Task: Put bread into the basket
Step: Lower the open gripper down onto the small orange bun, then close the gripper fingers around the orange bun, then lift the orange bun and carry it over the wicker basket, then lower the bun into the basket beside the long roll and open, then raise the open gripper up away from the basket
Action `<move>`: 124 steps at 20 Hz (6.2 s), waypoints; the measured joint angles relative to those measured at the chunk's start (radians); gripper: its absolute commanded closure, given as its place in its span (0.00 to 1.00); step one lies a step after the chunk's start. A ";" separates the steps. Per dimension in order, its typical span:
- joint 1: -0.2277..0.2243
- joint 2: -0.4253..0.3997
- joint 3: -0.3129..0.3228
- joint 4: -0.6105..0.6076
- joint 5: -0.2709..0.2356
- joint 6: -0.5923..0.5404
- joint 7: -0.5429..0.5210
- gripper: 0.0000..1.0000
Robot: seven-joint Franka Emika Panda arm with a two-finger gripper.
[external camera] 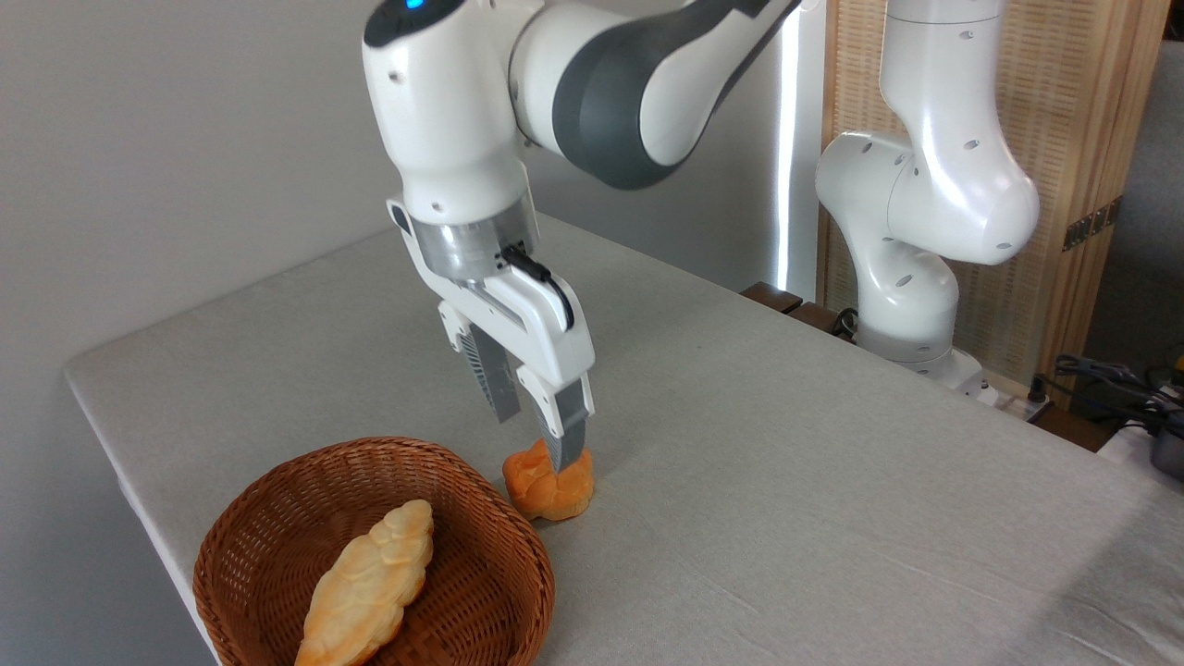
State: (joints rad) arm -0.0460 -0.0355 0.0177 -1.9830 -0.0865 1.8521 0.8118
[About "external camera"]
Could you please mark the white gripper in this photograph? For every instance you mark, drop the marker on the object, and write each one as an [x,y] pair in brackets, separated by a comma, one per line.
[541,338]

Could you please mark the round orange bread bun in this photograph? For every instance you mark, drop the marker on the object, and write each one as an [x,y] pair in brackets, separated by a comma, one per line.
[541,495]

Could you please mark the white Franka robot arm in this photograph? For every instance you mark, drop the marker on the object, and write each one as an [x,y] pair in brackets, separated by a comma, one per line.
[444,111]

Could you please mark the brown wicker basket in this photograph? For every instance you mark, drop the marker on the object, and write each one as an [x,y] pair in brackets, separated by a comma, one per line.
[481,573]

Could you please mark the long braided bread loaf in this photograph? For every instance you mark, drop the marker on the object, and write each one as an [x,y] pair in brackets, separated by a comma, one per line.
[370,583]

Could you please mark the dark brown wooden furniture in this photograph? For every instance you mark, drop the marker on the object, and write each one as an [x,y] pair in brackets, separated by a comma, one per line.
[772,296]

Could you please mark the grey tablecloth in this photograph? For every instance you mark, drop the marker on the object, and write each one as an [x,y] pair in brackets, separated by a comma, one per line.
[786,481]

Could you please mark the white power strip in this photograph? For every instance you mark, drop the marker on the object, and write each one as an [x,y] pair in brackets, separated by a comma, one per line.
[1013,402]

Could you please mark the metal screen hinge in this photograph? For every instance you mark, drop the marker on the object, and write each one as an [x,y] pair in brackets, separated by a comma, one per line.
[1091,224]

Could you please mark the wooden lattice screen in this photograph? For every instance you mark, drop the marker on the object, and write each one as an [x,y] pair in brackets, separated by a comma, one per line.
[1073,102]

